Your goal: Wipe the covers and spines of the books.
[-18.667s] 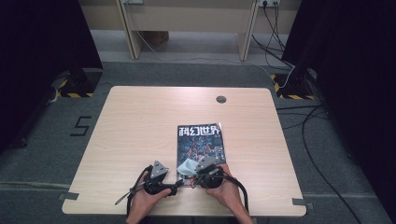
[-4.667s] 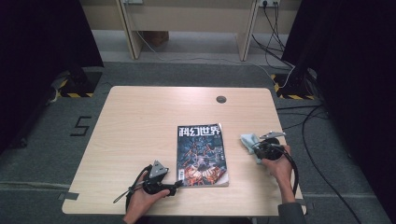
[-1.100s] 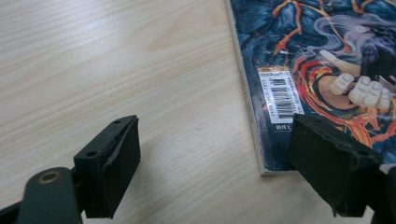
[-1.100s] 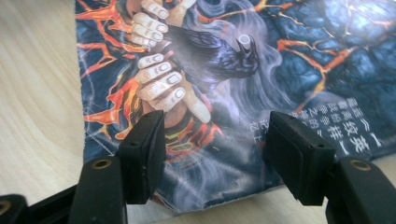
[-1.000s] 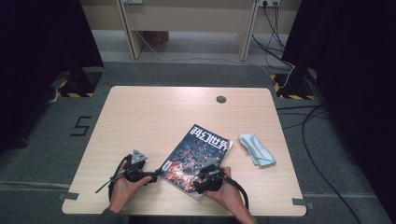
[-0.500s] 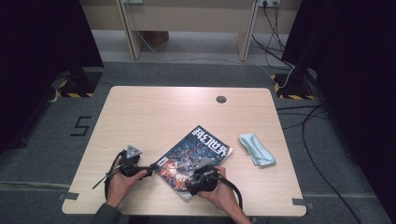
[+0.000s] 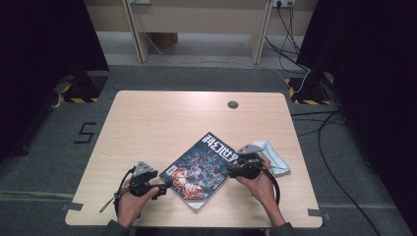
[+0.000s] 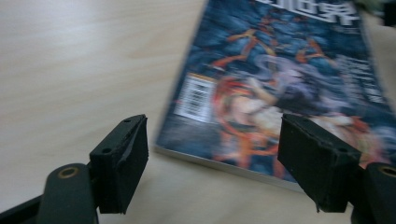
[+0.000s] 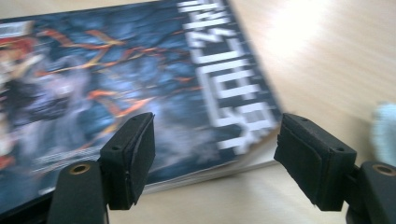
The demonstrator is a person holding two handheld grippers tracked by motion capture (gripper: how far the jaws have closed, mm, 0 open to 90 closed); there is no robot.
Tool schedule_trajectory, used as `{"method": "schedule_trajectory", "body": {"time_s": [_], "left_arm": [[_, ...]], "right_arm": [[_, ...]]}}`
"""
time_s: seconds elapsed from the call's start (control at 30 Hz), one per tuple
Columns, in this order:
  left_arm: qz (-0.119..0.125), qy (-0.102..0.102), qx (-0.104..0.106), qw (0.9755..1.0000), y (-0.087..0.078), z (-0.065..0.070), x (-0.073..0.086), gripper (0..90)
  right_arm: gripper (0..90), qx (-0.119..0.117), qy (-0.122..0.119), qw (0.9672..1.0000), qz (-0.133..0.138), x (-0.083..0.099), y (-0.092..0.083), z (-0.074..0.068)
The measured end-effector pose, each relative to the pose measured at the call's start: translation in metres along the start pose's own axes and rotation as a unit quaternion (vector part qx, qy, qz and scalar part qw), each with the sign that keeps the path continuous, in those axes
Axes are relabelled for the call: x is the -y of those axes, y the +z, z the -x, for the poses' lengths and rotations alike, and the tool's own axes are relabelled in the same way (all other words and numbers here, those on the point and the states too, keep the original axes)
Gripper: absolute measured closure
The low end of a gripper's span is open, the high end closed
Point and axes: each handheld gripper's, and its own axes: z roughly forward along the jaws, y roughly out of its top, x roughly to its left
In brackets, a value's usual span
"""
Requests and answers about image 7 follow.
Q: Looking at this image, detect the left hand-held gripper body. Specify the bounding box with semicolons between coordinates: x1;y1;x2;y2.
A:
128;160;159;199

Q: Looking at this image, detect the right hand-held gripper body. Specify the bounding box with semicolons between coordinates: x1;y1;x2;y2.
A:
236;143;266;181

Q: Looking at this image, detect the light blue cloth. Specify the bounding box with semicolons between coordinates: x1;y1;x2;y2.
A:
250;140;292;176

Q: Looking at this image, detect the glossy illustrated magazine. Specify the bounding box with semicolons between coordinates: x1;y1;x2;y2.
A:
158;131;238;213

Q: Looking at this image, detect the person's right hand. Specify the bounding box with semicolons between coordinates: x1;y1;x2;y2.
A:
235;156;279;210

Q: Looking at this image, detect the person's left hand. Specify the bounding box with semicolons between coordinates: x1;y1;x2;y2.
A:
116;176;160;229

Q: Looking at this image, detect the grey tape strip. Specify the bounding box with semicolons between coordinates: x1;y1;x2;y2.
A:
307;208;331;221
60;202;85;212

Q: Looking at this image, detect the hazard-taped black stand base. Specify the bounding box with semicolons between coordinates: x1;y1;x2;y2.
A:
53;71;110;103
284;72;335;106

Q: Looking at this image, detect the brown cardboard box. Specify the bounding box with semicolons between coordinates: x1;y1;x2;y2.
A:
147;31;179;50

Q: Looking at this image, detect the black curtain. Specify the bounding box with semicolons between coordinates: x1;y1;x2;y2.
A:
296;0;417;227
0;0;110;161

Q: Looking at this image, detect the right hand-held gripper black cable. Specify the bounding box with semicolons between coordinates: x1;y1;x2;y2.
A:
254;160;281;206

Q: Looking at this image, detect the long black floor cable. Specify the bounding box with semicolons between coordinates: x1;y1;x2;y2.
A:
317;111;383;236

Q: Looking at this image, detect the thin black floor cable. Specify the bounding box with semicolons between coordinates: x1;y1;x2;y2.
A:
290;110;347;138

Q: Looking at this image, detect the black power cable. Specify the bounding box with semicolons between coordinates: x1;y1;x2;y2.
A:
265;35;311;73
276;3;301;55

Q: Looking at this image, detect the white floor cable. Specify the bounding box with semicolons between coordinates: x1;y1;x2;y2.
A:
142;31;312;94

